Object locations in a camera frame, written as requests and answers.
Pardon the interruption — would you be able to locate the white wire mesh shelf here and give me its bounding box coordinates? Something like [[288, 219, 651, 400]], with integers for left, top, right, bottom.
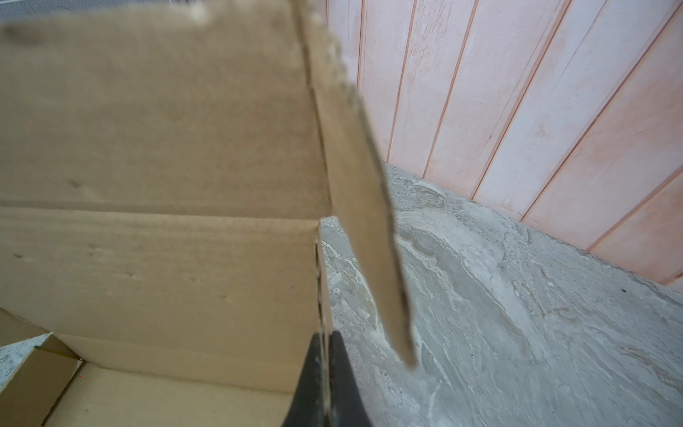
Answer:
[[0, 0, 149, 21]]

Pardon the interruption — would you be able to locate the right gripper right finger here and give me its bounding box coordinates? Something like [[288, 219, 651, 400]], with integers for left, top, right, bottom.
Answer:
[[329, 330, 372, 427]]

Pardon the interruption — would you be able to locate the brown cardboard box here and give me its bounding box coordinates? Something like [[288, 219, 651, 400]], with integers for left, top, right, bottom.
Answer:
[[1, 1, 419, 426]]

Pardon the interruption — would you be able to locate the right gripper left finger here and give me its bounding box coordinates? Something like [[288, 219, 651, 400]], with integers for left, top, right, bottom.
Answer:
[[282, 334, 325, 427]]

